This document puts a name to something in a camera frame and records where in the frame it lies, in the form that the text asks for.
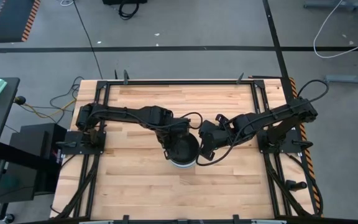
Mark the black clamp handle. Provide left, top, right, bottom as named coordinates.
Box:
left=292, top=140, right=314, bottom=149
left=286, top=180, right=308, bottom=191

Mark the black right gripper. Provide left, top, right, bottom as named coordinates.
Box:
left=197, top=114, right=234, bottom=162

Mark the black bowl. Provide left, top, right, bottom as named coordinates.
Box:
left=168, top=133, right=201, bottom=166

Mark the white bowl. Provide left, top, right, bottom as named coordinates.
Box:
left=170, top=158, right=196, bottom=170

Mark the black metal table frame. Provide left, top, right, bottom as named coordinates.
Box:
left=54, top=79, right=319, bottom=224

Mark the black equipment box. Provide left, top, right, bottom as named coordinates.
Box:
left=0, top=123, right=68, bottom=203

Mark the long white floor cable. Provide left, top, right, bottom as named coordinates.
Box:
left=313, top=0, right=358, bottom=59

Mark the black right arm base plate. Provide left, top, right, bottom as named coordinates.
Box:
left=256, top=129, right=303, bottom=154

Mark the black floor mat striped edge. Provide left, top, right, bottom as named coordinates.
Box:
left=0, top=0, right=42, bottom=44

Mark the grey furniture base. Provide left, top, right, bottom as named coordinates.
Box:
left=303, top=0, right=358, bottom=10

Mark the grey furniture leg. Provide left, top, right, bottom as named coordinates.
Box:
left=323, top=67, right=358, bottom=85

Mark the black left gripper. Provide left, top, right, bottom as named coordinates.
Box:
left=157, top=119, right=192, bottom=160

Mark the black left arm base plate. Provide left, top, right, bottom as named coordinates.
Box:
left=61, top=130, right=107, bottom=156

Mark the yellow cable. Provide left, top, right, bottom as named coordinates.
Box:
left=26, top=98, right=77, bottom=119

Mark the long black floor cable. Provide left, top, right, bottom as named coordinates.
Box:
left=72, top=0, right=104, bottom=80

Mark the black tangled cable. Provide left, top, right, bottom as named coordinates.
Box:
left=48, top=76, right=85, bottom=124

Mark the coiled black cable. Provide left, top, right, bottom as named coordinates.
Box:
left=118, top=2, right=140, bottom=21

